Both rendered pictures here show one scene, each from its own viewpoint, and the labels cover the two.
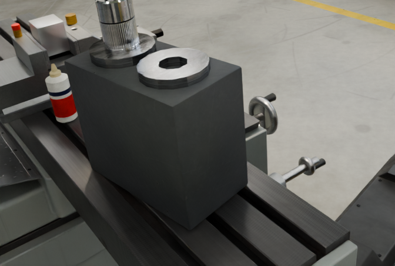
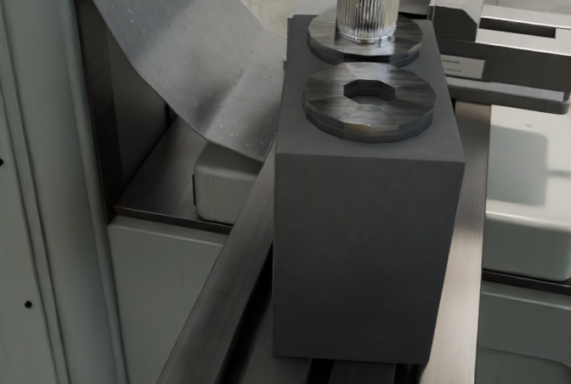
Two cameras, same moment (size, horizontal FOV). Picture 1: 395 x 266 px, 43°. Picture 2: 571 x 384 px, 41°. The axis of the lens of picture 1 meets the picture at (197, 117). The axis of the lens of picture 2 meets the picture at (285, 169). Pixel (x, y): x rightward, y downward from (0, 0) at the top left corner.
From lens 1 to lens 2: 0.33 m
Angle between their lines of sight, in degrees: 38
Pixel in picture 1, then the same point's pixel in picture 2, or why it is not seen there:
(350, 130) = not seen: outside the picture
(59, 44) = not seen: outside the picture
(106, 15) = not seen: outside the picture
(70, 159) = not seen: hidden behind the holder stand
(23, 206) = (245, 189)
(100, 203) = (238, 238)
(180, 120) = (288, 181)
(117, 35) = (347, 9)
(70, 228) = not seen: hidden behind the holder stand
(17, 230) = (227, 213)
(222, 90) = (401, 179)
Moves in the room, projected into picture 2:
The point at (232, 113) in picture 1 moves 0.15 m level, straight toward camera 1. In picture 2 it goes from (416, 231) to (233, 335)
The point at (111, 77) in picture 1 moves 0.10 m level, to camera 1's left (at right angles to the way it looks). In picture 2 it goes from (293, 66) to (207, 25)
